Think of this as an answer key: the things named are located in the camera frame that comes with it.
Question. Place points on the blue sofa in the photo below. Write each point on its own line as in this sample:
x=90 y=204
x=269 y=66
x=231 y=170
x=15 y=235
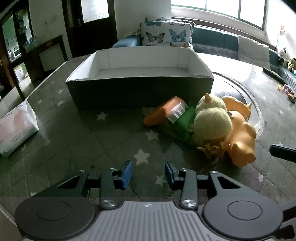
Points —
x=215 y=38

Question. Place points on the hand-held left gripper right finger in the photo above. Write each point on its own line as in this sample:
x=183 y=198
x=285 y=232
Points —
x=170 y=173

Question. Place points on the group of plush toys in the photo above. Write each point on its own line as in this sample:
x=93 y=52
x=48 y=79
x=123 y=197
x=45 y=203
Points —
x=288 y=61

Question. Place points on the small pink toy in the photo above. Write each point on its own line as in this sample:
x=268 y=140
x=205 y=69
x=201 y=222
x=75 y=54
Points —
x=288 y=89

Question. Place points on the dark cardboard box white inside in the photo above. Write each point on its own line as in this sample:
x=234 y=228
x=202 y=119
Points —
x=143 y=92

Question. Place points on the small clear plastic box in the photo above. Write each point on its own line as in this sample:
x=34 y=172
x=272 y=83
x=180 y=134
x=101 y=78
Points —
x=177 y=112

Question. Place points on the white tissue pack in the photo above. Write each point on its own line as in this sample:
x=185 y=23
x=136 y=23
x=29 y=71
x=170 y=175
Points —
x=16 y=129

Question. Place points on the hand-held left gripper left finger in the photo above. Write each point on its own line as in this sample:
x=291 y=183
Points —
x=126 y=172

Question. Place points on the dark wooden desk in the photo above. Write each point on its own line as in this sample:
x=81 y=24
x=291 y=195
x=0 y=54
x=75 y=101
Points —
x=46 y=48

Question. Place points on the yellow plush chick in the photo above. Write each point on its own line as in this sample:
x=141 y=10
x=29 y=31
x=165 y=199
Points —
x=212 y=122

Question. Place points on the window with green frame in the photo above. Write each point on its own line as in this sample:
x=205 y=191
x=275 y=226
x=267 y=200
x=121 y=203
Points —
x=222 y=9

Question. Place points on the glass display cabinet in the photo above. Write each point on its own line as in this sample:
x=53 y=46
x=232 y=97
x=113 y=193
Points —
x=13 y=46

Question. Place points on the white sofa cushion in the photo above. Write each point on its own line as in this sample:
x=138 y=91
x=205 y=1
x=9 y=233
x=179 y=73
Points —
x=254 y=52

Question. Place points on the black remote control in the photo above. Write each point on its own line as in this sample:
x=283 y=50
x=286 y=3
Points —
x=275 y=75

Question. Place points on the paper wall decoration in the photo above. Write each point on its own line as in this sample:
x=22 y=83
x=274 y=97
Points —
x=281 y=34

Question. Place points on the green packet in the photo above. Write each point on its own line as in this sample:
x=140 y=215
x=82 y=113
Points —
x=183 y=122

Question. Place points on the butterfly print pillow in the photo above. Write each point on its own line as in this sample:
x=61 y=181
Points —
x=165 y=34
x=171 y=19

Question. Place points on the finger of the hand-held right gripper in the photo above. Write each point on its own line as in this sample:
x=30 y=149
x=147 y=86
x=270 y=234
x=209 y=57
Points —
x=281 y=151

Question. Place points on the small yellow toy car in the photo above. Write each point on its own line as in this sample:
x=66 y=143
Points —
x=291 y=97

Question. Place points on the dark wooden door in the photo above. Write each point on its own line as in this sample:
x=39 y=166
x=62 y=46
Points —
x=90 y=27

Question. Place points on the grey star quilted table cover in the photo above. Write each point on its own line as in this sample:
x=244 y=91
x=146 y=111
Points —
x=69 y=143

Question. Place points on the large orange rubber animal toy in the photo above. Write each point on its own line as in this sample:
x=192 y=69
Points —
x=242 y=136

